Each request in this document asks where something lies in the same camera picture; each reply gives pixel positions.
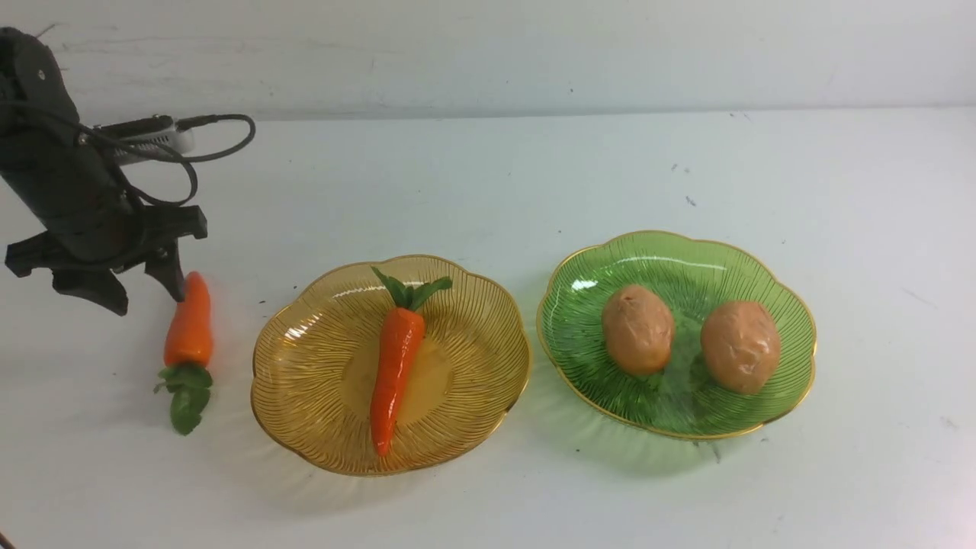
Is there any green ribbed glass plate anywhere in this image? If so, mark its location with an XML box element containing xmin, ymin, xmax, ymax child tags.
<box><xmin>536</xmin><ymin>230</ymin><xmax>818</xmax><ymax>440</ymax></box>

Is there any orange toy carrot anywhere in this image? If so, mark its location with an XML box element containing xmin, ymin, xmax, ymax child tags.
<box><xmin>153</xmin><ymin>271</ymin><xmax>215</xmax><ymax>435</ymax></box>
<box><xmin>369</xmin><ymin>267</ymin><xmax>453</xmax><ymax>458</ymax></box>

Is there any orange toy potato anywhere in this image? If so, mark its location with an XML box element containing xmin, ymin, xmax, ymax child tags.
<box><xmin>700</xmin><ymin>301</ymin><xmax>782</xmax><ymax>395</ymax></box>
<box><xmin>601</xmin><ymin>284</ymin><xmax>676</xmax><ymax>376</ymax></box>

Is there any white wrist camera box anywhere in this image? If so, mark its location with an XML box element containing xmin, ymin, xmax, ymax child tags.
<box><xmin>94</xmin><ymin>115</ymin><xmax>195</xmax><ymax>154</ymax></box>

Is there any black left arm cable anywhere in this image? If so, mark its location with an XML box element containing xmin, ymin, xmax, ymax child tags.
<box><xmin>0</xmin><ymin>99</ymin><xmax>256</xmax><ymax>208</ymax></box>

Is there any amber ribbed glass plate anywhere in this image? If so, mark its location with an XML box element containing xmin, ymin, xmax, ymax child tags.
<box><xmin>251</xmin><ymin>255</ymin><xmax>532</xmax><ymax>477</ymax></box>

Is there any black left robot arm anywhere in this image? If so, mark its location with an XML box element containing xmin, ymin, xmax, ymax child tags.
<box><xmin>1</xmin><ymin>27</ymin><xmax>208</xmax><ymax>316</ymax></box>

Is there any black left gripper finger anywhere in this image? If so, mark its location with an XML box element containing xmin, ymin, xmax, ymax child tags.
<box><xmin>144</xmin><ymin>240</ymin><xmax>185</xmax><ymax>303</ymax></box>
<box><xmin>52</xmin><ymin>270</ymin><xmax>129</xmax><ymax>316</ymax></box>

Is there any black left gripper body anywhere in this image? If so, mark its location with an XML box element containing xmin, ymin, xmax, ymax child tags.
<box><xmin>5</xmin><ymin>205</ymin><xmax>208</xmax><ymax>278</ymax></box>

